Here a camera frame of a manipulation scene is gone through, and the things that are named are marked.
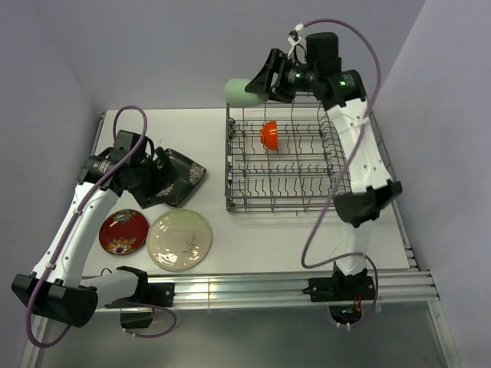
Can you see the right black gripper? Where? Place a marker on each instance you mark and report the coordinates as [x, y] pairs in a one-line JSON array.
[[260, 83]]

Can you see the green cup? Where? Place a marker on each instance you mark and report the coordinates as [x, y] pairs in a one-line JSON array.
[[236, 95]]

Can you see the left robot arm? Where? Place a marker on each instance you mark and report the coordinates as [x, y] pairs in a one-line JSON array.
[[55, 288]]

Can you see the cream green round plate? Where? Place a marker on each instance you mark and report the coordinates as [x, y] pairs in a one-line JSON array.
[[179, 240]]

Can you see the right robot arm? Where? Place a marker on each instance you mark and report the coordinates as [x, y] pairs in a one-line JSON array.
[[343, 97]]

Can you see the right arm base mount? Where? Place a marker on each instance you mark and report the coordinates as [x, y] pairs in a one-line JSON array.
[[350, 299]]

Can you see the orange bowl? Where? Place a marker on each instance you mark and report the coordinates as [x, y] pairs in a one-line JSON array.
[[269, 135]]

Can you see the grey wire dish rack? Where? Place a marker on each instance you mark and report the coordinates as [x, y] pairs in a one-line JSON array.
[[300, 175]]

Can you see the red floral small plate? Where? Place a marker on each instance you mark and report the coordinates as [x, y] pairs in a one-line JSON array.
[[124, 232]]

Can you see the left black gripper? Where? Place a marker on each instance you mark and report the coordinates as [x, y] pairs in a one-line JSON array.
[[143, 195]]

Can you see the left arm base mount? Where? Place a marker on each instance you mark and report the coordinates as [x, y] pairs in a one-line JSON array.
[[157, 296]]

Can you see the black square floral plate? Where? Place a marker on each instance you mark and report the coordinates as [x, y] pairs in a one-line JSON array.
[[192, 174]]

